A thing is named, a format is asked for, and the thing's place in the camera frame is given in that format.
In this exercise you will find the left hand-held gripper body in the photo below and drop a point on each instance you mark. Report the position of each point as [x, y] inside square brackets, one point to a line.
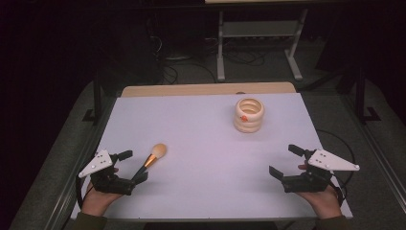
[107, 183]

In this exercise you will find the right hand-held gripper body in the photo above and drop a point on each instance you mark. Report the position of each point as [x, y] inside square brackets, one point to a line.
[309, 182]

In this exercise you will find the cream ribbed ceramic brush holder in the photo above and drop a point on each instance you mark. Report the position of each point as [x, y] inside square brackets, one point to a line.
[249, 123]

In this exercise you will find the person's left hand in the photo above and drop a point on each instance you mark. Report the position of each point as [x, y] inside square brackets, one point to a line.
[95, 202]

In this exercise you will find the person's right hand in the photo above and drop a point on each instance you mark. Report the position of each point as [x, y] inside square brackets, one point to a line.
[325, 204]

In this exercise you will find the black stand with foot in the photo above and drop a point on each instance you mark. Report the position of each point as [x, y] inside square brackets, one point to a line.
[361, 96]
[96, 99]

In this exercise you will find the white table mat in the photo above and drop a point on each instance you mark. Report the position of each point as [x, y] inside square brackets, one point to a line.
[204, 166]

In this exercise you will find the white metal stand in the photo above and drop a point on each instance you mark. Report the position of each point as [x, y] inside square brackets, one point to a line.
[220, 64]

